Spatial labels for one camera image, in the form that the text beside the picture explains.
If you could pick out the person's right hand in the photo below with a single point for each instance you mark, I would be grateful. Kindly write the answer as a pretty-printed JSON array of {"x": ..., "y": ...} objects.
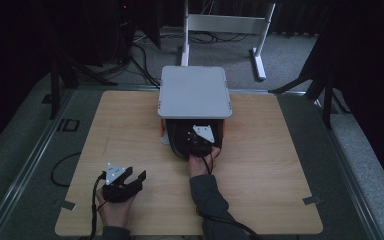
[{"x": 200, "y": 166}]

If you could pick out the grey two-tier shoe rack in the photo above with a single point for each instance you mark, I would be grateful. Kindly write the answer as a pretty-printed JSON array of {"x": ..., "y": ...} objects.
[{"x": 195, "y": 93}]

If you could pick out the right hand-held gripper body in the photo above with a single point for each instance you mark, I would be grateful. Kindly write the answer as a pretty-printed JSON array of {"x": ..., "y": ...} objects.
[{"x": 200, "y": 146}]

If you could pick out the black tripod stand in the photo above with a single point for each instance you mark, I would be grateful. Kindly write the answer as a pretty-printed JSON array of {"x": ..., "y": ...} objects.
[
  {"x": 327, "y": 100},
  {"x": 55, "y": 90}
]

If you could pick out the grey tape piece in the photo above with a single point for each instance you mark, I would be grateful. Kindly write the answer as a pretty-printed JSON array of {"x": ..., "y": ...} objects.
[
  {"x": 311, "y": 200},
  {"x": 68, "y": 205}
]

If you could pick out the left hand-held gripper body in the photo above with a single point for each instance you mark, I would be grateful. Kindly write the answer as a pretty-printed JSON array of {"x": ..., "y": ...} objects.
[{"x": 118, "y": 192}]

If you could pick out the white metal stand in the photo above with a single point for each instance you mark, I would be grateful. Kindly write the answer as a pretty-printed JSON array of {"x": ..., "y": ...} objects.
[{"x": 226, "y": 24}]

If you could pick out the person's left hand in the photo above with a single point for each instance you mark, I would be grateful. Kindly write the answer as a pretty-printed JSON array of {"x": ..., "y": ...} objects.
[{"x": 115, "y": 213}]

